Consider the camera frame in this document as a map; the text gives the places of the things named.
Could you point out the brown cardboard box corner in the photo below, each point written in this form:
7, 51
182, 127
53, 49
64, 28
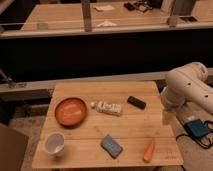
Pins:
13, 146

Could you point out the metal post left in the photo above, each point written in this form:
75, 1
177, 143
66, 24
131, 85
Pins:
86, 15

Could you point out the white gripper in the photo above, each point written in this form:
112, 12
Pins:
167, 116

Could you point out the crumpled white paper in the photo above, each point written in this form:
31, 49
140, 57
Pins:
107, 23

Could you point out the metal clamp at left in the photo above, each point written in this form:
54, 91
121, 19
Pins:
9, 81

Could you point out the orange carrot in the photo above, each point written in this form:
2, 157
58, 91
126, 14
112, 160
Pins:
149, 151

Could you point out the metal post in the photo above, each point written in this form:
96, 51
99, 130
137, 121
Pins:
86, 15
180, 9

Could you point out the dark tool pile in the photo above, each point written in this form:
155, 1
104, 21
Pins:
143, 5

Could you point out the metal post right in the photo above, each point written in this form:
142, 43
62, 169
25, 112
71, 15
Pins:
180, 9

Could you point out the orange bowl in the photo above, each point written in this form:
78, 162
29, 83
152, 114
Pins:
70, 111

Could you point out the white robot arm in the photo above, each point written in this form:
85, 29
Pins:
186, 83

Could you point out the white paper sheet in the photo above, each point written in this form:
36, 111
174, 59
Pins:
104, 8

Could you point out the blue box with cables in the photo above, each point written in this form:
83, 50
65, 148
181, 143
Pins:
198, 131

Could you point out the black eraser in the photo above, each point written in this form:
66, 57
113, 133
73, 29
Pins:
136, 102

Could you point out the blue sponge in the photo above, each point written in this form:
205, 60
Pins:
112, 147

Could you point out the white tube with label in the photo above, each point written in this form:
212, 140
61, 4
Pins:
107, 108

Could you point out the white ceramic cup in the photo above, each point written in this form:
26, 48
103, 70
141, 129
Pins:
54, 144

